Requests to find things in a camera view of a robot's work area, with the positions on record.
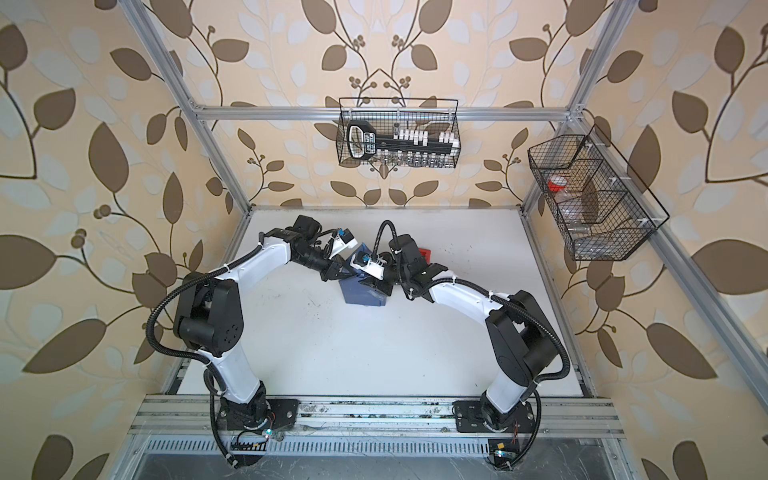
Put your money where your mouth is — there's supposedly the light blue wrapping paper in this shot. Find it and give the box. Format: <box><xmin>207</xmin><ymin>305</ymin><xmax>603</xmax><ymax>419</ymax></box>
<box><xmin>339</xmin><ymin>243</ymin><xmax>387</xmax><ymax>307</ymax></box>

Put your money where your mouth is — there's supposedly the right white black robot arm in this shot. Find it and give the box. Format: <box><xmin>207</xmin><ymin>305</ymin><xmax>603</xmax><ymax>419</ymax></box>
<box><xmin>351</xmin><ymin>220</ymin><xmax>571</xmax><ymax>432</ymax></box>

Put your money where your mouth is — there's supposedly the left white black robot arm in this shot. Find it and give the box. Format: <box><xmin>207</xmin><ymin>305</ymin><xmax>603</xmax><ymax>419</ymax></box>
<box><xmin>145</xmin><ymin>215</ymin><xmax>358</xmax><ymax>431</ymax></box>

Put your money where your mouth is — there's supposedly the black socket wrench set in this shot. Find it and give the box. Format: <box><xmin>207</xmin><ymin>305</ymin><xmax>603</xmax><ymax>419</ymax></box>
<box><xmin>343</xmin><ymin>120</ymin><xmax>461</xmax><ymax>163</ymax></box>

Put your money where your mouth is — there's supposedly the red capped clear container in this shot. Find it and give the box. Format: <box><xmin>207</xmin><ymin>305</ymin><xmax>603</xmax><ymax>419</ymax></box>
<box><xmin>546</xmin><ymin>175</ymin><xmax>568</xmax><ymax>194</ymax></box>

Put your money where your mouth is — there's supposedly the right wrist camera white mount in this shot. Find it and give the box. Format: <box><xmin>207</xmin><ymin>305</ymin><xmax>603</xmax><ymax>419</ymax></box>
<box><xmin>350</xmin><ymin>251</ymin><xmax>386</xmax><ymax>280</ymax></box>

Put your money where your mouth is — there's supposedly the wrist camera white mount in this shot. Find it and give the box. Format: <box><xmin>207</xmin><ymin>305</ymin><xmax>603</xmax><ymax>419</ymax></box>
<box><xmin>330</xmin><ymin>229</ymin><xmax>358</xmax><ymax>258</ymax></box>
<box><xmin>350</xmin><ymin>251</ymin><xmax>386</xmax><ymax>280</ymax></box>

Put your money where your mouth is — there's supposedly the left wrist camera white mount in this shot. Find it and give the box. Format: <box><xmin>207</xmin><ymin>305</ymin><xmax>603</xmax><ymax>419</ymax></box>
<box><xmin>330</xmin><ymin>229</ymin><xmax>358</xmax><ymax>258</ymax></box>

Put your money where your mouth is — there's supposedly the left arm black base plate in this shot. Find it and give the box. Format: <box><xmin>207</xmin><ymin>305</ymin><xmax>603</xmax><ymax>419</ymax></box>
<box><xmin>217</xmin><ymin>398</ymin><xmax>300</xmax><ymax>432</ymax></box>

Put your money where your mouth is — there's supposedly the black wire basket back wall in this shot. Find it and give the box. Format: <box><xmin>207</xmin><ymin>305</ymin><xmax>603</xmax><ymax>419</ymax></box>
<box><xmin>335</xmin><ymin>96</ymin><xmax>462</xmax><ymax>169</ymax></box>

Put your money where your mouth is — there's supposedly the black wire basket wall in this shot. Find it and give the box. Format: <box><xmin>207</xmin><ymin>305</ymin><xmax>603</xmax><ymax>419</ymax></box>
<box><xmin>335</xmin><ymin>96</ymin><xmax>462</xmax><ymax>169</ymax></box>
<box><xmin>527</xmin><ymin>126</ymin><xmax>670</xmax><ymax>262</ymax></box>

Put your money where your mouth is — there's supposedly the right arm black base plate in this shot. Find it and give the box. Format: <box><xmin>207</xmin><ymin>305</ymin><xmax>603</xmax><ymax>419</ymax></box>
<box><xmin>452</xmin><ymin>397</ymin><xmax>535</xmax><ymax>434</ymax></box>

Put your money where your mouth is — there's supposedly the black wire basket right wall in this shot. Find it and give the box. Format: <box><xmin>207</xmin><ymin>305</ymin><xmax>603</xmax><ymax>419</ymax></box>
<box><xmin>527</xmin><ymin>126</ymin><xmax>670</xmax><ymax>262</ymax></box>

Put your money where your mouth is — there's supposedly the aluminium front rail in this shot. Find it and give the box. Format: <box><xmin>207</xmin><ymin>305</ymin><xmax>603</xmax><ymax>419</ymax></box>
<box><xmin>129</xmin><ymin>395</ymin><xmax>626</xmax><ymax>439</ymax></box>

